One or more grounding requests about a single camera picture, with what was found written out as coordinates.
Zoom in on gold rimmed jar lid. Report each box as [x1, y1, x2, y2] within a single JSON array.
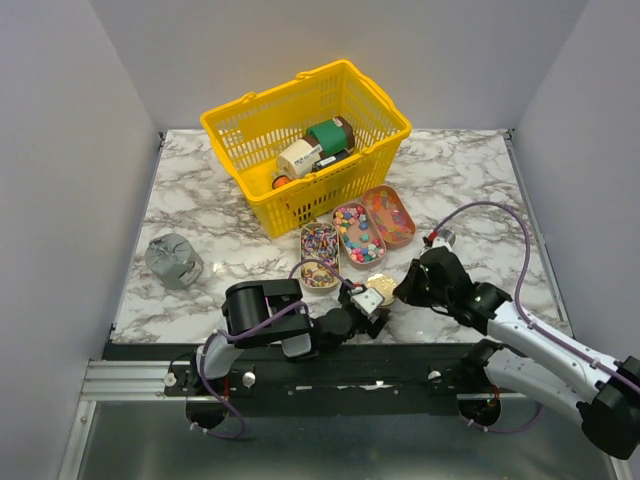
[[365, 273, 397, 307]]

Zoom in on pink tray translucent star candies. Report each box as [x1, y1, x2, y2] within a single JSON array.
[[362, 185, 416, 250]]

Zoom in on pink tray pastel star candies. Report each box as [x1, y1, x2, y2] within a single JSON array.
[[332, 202, 387, 269]]

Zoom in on beige tray swirl lollipops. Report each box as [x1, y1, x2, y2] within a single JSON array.
[[299, 222, 340, 293]]

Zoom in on black box package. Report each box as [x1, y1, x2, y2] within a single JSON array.
[[312, 149, 351, 172]]

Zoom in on cream wrapped paper roll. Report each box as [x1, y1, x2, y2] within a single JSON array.
[[276, 138, 323, 180]]

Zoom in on green wrapped brown package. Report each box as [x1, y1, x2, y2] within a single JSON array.
[[305, 116, 355, 155]]

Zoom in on grey crumpled cloth lump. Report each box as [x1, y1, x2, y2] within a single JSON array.
[[144, 233, 204, 290]]

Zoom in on yellow plastic shopping basket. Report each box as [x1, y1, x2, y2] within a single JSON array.
[[200, 59, 412, 238]]

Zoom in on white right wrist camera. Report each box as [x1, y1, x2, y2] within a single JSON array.
[[423, 232, 452, 250]]

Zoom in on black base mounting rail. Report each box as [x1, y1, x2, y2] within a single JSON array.
[[102, 342, 581, 417]]

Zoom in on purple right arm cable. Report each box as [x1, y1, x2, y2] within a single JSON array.
[[429, 201, 640, 434]]

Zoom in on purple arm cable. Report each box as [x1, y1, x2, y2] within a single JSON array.
[[429, 201, 640, 434], [197, 258, 364, 440]]

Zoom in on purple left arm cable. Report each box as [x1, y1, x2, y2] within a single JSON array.
[[197, 258, 364, 440]]

